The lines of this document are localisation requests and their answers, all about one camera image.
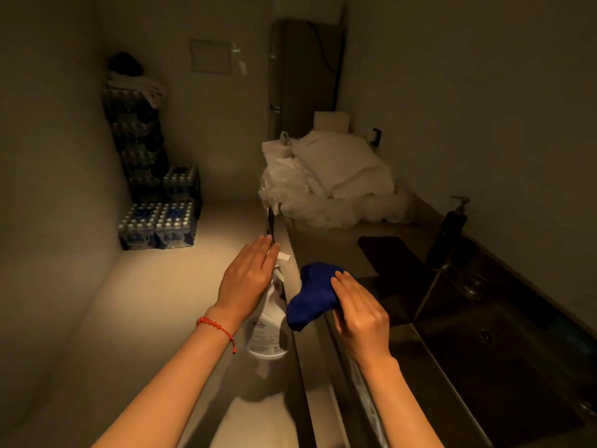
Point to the stack of water bottle packs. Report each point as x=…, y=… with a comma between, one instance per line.
x=154, y=223

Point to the white square box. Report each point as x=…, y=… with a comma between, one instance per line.
x=331, y=122

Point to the person's right forearm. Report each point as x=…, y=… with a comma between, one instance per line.
x=401, y=405

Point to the stainless steel sink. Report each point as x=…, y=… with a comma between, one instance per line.
x=466, y=368

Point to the dark brown towel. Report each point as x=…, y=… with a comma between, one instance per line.
x=392, y=261

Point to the round metal strainer plug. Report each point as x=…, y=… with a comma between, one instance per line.
x=474, y=285

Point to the person's left forearm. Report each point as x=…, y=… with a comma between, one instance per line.
x=172, y=391

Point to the small white wall hook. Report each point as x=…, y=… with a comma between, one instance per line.
x=235, y=47

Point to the person's left hand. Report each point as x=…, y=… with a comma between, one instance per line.
x=247, y=284

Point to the square wall access panel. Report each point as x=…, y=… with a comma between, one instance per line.
x=210, y=55

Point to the person's right hand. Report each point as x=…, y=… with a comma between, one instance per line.
x=366, y=326

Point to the white spray bottle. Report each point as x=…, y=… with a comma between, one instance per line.
x=266, y=331

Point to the round overflow cover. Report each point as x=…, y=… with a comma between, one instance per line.
x=486, y=336

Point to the dark pump bottle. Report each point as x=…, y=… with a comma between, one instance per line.
x=447, y=237

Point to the blue cleaning cloth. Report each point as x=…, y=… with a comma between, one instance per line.
x=312, y=293

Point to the white folded towel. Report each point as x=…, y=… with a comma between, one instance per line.
x=140, y=86

